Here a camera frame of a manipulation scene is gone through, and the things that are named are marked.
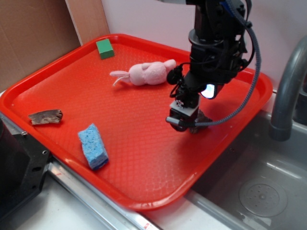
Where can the stainless steel sink basin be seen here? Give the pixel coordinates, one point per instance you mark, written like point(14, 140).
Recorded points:
point(257, 183)

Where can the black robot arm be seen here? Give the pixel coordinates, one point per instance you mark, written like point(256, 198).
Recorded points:
point(216, 19)

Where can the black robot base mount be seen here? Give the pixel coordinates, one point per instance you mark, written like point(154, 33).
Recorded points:
point(23, 164)

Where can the aluminium mounting rail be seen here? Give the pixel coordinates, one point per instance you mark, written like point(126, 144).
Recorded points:
point(68, 202)

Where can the blue sponge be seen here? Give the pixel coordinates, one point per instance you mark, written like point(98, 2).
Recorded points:
point(93, 147)

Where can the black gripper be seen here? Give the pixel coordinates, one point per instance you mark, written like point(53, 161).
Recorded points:
point(212, 64)

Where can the pink plush bunny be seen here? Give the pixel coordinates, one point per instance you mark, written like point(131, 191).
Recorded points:
point(153, 73)

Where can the brown wood piece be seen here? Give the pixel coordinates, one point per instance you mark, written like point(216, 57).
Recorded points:
point(46, 117)

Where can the brown cardboard panel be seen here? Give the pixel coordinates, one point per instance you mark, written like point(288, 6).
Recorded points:
point(33, 33)

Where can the red plastic tray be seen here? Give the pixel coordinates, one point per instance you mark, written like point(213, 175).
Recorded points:
point(150, 164)

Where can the grey sink faucet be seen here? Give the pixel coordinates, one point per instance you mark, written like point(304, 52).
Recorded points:
point(291, 98)

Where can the green rectangular block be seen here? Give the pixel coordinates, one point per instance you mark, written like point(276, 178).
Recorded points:
point(105, 49)

